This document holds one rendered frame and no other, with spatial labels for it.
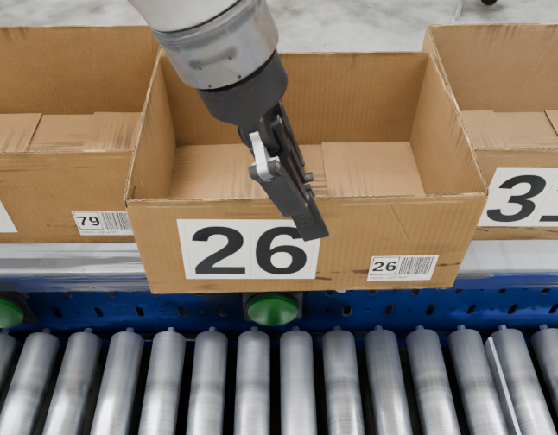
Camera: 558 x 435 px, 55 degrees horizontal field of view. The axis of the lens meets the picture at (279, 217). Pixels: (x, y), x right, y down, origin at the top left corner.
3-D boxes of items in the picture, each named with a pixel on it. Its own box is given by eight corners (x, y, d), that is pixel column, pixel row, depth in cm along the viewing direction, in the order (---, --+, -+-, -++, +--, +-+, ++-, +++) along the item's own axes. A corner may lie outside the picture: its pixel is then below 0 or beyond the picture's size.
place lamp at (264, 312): (249, 329, 78) (246, 303, 73) (249, 321, 79) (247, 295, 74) (296, 329, 78) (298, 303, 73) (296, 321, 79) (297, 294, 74)
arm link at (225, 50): (137, 49, 38) (177, 111, 43) (256, 7, 36) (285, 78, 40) (155, -11, 44) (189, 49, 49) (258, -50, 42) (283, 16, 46)
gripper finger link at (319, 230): (310, 190, 56) (310, 195, 55) (329, 230, 61) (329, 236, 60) (282, 197, 56) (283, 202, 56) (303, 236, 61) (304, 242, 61)
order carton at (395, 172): (149, 295, 69) (119, 203, 56) (173, 146, 88) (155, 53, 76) (454, 288, 69) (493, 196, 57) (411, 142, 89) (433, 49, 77)
